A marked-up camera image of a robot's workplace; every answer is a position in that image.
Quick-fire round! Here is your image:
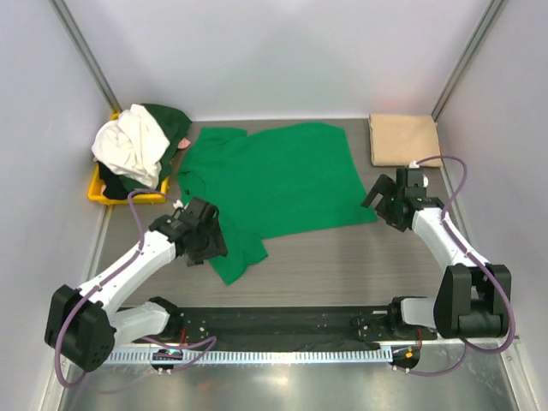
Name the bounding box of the dark green t-shirt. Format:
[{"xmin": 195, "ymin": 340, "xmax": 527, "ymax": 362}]
[{"xmin": 96, "ymin": 102, "xmax": 193, "ymax": 201}]

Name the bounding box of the left aluminium frame post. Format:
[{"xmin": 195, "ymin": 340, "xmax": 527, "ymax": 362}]
[{"xmin": 49, "ymin": 0, "xmax": 122, "ymax": 112}]

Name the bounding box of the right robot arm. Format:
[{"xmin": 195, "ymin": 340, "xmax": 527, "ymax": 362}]
[{"xmin": 362, "ymin": 168, "xmax": 511, "ymax": 339}]

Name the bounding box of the white t-shirt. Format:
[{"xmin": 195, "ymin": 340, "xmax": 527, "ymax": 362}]
[{"xmin": 92, "ymin": 104, "xmax": 170, "ymax": 188}]

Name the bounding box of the right aluminium frame post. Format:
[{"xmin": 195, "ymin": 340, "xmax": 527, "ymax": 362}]
[{"xmin": 432, "ymin": 0, "xmax": 508, "ymax": 122}]

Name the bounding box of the pink garment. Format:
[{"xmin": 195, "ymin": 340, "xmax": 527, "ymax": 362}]
[{"xmin": 177, "ymin": 138, "xmax": 191, "ymax": 150}]

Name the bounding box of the bright green t-shirt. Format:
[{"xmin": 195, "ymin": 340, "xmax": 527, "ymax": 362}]
[{"xmin": 177, "ymin": 122, "xmax": 377, "ymax": 285}]

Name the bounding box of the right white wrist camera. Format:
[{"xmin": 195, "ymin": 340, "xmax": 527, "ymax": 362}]
[{"xmin": 408, "ymin": 161, "xmax": 429, "ymax": 188}]

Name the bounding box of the folded beige t-shirt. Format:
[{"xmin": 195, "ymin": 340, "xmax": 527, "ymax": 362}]
[{"xmin": 369, "ymin": 114, "xmax": 441, "ymax": 167}]

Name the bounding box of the white slotted cable duct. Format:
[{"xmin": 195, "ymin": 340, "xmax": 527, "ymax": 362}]
[{"xmin": 104, "ymin": 346, "xmax": 393, "ymax": 366}]

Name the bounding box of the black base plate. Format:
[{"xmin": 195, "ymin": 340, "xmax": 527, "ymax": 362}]
[{"xmin": 153, "ymin": 306, "xmax": 437, "ymax": 352}]

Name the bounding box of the aluminium frame post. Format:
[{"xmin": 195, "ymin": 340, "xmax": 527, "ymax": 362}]
[
  {"xmin": 49, "ymin": 0, "xmax": 122, "ymax": 112},
  {"xmin": 432, "ymin": 0, "xmax": 508, "ymax": 122}
]

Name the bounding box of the yellow plastic bin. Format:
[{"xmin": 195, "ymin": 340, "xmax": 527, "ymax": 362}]
[{"xmin": 86, "ymin": 110, "xmax": 172, "ymax": 207}]

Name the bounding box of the aluminium front rail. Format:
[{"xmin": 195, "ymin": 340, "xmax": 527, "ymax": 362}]
[{"xmin": 51, "ymin": 307, "xmax": 522, "ymax": 348}]

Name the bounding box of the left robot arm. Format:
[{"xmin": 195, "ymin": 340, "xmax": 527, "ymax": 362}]
[{"xmin": 45, "ymin": 197, "xmax": 228, "ymax": 372}]

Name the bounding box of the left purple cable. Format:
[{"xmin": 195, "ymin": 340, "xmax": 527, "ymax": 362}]
[{"xmin": 53, "ymin": 190, "xmax": 218, "ymax": 390}]

